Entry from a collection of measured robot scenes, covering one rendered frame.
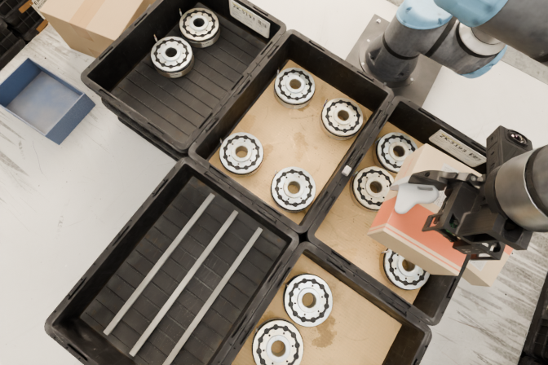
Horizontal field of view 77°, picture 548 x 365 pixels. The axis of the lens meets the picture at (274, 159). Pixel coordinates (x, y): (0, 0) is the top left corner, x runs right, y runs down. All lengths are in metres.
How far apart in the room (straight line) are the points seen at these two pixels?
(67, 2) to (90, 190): 0.49
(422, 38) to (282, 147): 0.43
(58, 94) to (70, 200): 0.32
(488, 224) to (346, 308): 0.48
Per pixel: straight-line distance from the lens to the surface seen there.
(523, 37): 0.35
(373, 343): 0.84
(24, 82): 1.22
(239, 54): 0.96
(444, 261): 0.56
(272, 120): 0.86
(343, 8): 1.26
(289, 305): 0.77
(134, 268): 0.83
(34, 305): 1.06
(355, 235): 0.83
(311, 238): 0.70
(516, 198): 0.37
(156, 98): 0.92
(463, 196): 0.45
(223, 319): 0.80
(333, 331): 0.82
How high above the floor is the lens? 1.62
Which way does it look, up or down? 72 degrees down
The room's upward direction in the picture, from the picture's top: 12 degrees clockwise
